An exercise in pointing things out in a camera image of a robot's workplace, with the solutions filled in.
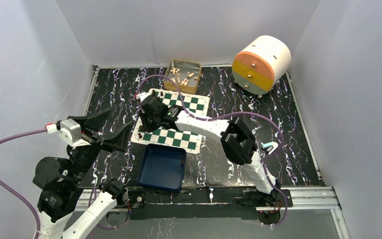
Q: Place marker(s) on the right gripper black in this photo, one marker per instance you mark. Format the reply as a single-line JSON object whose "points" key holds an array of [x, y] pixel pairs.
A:
{"points": [[147, 127]]}

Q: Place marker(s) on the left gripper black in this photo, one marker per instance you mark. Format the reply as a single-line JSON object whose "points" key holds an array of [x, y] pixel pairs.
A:
{"points": [[113, 139]]}

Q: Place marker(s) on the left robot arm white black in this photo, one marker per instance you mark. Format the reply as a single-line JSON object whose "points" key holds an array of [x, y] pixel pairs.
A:
{"points": [[59, 178]]}

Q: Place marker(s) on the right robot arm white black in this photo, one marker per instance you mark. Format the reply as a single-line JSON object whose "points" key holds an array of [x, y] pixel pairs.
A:
{"points": [[238, 142]]}

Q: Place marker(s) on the green white chess board mat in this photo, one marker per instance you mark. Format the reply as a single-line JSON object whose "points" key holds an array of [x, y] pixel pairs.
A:
{"points": [[189, 141]]}

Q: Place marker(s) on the light wooden chess pieces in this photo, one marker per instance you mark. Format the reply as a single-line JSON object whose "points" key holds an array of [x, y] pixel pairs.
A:
{"points": [[184, 76]]}

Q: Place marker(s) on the blue plastic tray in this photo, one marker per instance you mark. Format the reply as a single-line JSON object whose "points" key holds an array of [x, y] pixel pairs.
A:
{"points": [[161, 168]]}

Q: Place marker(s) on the gold metal tin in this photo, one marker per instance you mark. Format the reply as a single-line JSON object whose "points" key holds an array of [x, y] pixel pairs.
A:
{"points": [[174, 63]]}

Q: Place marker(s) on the black base bar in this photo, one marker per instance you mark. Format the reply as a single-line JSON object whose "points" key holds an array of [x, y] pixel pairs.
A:
{"points": [[202, 202]]}

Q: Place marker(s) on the small white clip object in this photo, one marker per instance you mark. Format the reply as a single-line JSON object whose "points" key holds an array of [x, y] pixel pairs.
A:
{"points": [[270, 147]]}

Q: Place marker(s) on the round mini drawer cabinet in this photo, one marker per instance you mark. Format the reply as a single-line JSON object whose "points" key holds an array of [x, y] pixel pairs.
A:
{"points": [[261, 64]]}

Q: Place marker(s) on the aluminium rail frame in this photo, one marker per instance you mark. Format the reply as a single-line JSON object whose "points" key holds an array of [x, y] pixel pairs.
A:
{"points": [[114, 88]]}

